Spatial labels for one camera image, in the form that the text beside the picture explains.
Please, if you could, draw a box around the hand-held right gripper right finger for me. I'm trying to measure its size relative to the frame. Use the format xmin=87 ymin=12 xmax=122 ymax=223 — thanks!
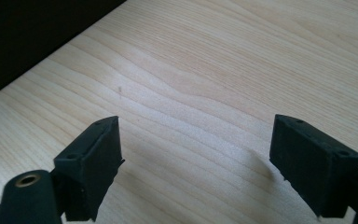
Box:
xmin=268 ymin=113 xmax=358 ymax=219

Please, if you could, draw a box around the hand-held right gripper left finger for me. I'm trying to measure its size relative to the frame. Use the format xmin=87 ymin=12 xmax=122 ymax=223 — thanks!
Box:
xmin=52 ymin=115 xmax=126 ymax=223

